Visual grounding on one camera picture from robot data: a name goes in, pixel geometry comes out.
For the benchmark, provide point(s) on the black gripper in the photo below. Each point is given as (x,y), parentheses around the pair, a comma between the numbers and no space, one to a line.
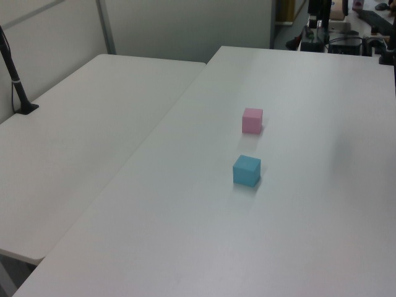
(319,7)

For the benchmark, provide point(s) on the blue cube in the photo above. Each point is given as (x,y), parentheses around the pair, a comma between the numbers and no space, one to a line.
(246,173)

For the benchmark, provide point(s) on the pink cube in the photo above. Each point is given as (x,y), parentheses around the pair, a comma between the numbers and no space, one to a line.
(252,122)

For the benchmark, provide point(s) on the cardboard box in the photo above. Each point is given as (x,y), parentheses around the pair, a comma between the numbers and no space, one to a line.
(338,10)

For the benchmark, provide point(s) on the black equipment box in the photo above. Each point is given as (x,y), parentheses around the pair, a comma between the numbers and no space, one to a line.
(345,46)

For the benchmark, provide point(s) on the black table clamp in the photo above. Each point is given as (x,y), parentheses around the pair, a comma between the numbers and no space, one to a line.
(388,51)

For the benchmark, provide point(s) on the black camera stand pole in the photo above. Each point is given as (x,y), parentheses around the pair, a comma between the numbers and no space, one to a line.
(14,79)

